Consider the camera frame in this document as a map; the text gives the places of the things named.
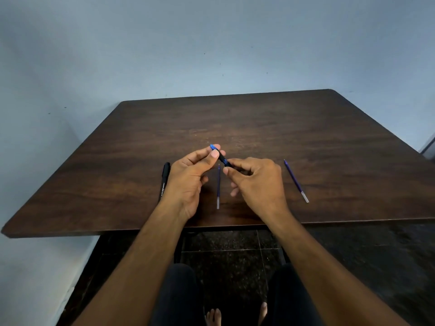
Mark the person's right hand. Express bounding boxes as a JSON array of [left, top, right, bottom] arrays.
[[222, 158, 293, 224]]

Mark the person's left hand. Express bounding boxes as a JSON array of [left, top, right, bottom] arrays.
[[157, 144, 226, 222]]

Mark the blue and black pen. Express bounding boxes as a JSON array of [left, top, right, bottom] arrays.
[[209, 144, 235, 169]]

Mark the person's left forearm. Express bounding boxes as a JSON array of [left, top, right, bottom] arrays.
[[72, 201, 190, 326]]

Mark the person's right forearm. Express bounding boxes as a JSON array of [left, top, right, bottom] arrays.
[[267, 210, 410, 326]]

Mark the person's left leg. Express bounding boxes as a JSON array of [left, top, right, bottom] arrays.
[[150, 263, 205, 326]]

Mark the person's leg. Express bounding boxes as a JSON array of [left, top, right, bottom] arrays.
[[150, 263, 205, 326], [263, 263, 325, 326]]

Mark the person's right leg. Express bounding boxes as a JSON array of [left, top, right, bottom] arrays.
[[263, 263, 325, 326]]

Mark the person's left foot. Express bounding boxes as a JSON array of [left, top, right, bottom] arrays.
[[205, 308, 222, 326]]

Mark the dark grey furniture edge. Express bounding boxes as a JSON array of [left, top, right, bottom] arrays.
[[419, 135, 435, 162]]

